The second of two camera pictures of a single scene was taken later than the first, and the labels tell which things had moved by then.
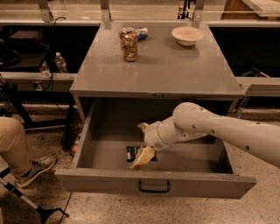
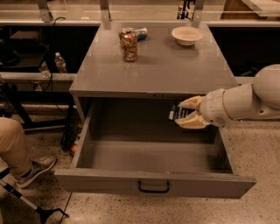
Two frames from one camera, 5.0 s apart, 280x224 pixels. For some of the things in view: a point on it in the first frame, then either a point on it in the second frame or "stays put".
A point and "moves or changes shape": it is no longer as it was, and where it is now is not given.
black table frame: x=14 y=97 stays put
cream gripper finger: x=143 y=156 -> x=192 y=121
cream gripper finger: x=143 y=126 -> x=193 y=102
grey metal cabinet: x=154 y=59 stays put
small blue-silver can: x=142 y=33 stays put
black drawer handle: x=167 y=191 stays put
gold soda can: x=129 y=38 stays put
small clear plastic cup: x=45 y=70 stays put
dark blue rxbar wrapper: x=132 y=153 moves or changes shape
